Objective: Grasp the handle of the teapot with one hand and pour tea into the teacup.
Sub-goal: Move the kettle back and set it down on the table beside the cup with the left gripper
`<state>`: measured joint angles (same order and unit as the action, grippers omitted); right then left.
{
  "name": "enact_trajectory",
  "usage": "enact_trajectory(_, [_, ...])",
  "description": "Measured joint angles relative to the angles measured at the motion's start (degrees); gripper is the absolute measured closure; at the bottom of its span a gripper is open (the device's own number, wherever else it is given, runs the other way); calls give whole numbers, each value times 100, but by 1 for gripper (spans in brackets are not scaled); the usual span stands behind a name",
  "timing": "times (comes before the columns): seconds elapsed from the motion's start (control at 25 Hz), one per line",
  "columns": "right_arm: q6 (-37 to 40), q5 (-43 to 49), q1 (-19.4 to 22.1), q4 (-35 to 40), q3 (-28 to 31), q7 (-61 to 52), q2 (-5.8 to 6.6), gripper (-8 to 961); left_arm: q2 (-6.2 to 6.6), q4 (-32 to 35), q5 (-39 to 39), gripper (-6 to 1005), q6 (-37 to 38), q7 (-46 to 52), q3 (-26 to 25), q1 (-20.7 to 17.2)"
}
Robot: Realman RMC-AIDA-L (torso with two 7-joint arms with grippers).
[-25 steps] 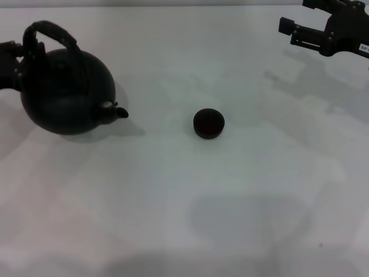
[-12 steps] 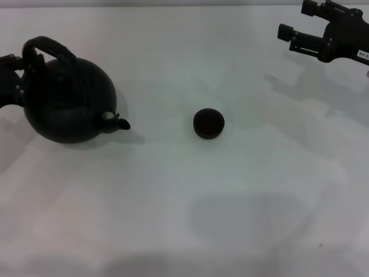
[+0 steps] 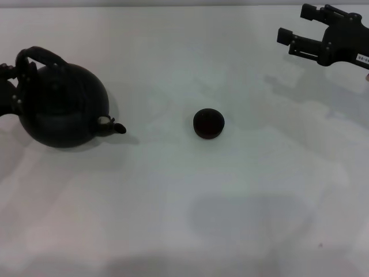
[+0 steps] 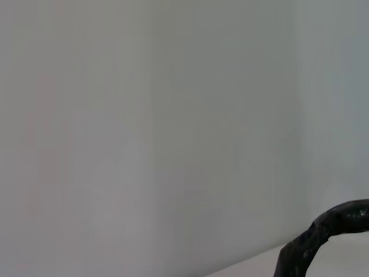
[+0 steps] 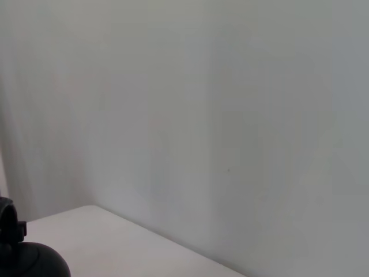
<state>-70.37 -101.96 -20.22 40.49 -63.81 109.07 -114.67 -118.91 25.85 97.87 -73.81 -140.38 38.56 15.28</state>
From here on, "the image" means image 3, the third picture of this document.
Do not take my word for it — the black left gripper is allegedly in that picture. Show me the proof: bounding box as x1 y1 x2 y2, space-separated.
0 61 38 117

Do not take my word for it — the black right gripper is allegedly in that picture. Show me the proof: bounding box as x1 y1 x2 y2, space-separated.
277 3 369 70

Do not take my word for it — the black round teapot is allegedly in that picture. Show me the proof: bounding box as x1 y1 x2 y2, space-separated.
16 45 127 149

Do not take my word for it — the small black teacup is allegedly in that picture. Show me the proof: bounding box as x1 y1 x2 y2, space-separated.
192 107 225 140

